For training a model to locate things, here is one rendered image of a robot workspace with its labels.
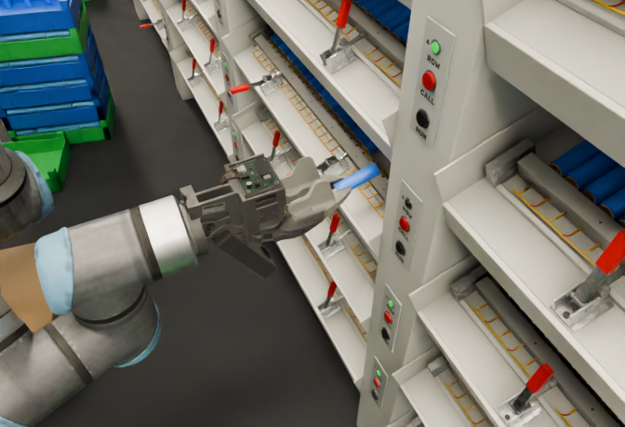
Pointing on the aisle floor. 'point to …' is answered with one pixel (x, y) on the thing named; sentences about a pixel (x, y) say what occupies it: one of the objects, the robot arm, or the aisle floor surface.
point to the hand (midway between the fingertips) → (338, 190)
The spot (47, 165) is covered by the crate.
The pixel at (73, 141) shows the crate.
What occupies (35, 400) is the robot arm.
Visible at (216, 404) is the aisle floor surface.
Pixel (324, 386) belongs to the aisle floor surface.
